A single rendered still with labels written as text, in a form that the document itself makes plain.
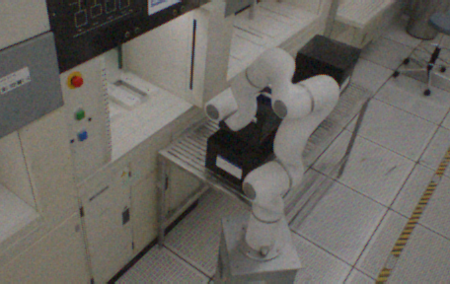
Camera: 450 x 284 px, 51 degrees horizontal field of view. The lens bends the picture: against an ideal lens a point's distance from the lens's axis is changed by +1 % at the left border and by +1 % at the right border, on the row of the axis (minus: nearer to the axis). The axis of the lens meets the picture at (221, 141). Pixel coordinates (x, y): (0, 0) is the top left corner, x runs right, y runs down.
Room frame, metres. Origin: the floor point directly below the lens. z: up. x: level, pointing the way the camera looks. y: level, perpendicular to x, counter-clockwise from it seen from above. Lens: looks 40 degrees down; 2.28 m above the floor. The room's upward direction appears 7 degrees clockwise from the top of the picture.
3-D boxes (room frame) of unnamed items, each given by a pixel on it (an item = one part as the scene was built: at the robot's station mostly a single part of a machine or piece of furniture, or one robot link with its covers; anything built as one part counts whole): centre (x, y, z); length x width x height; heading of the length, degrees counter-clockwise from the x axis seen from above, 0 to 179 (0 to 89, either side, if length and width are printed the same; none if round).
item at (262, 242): (1.20, -0.20, 0.85); 0.19 x 0.19 x 0.18
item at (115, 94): (1.95, 0.50, 0.89); 0.22 x 0.21 x 0.04; 59
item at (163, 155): (2.05, -0.29, 0.38); 1.30 x 0.60 x 0.76; 149
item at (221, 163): (1.64, -0.12, 0.85); 0.28 x 0.28 x 0.17; 58
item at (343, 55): (2.40, -0.55, 0.89); 0.29 x 0.29 x 0.25; 63
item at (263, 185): (1.17, -0.18, 1.07); 0.19 x 0.12 x 0.24; 132
